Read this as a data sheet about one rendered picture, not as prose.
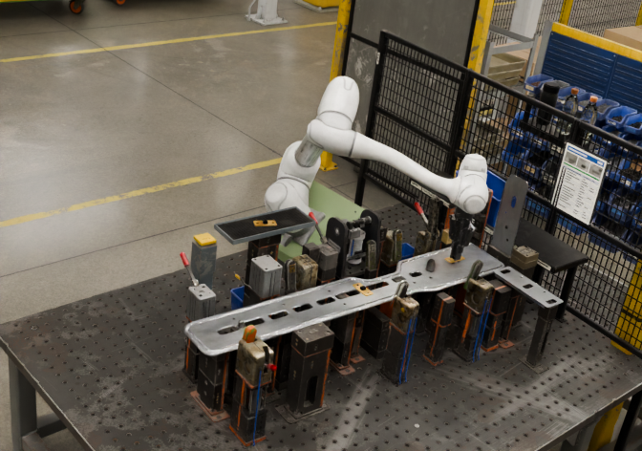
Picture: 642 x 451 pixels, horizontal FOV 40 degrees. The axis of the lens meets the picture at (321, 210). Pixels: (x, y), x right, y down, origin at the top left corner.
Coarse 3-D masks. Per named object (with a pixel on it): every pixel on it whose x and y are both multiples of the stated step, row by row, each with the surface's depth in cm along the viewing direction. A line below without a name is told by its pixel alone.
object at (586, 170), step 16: (576, 144) 365; (560, 160) 373; (576, 160) 366; (592, 160) 360; (608, 160) 354; (576, 176) 368; (592, 176) 361; (560, 192) 376; (576, 192) 369; (592, 192) 363; (560, 208) 378; (576, 208) 371; (592, 208) 364; (592, 224) 367
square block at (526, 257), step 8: (520, 248) 362; (528, 248) 363; (512, 256) 363; (520, 256) 359; (528, 256) 357; (536, 256) 360; (512, 264) 364; (520, 264) 360; (528, 264) 359; (536, 264) 363; (528, 272) 363; (520, 296) 367; (520, 304) 370; (520, 312) 373; (512, 320) 372; (520, 320) 375; (512, 328) 374
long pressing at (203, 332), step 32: (416, 256) 358; (448, 256) 362; (480, 256) 365; (320, 288) 328; (352, 288) 331; (384, 288) 334; (416, 288) 337; (224, 320) 303; (288, 320) 307; (320, 320) 310; (224, 352) 288
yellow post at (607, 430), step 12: (636, 276) 357; (636, 288) 358; (624, 312) 365; (624, 324) 366; (636, 324) 361; (624, 336) 367; (636, 336) 364; (612, 408) 381; (600, 420) 386; (612, 420) 387; (600, 432) 387; (612, 432) 392; (600, 444) 390
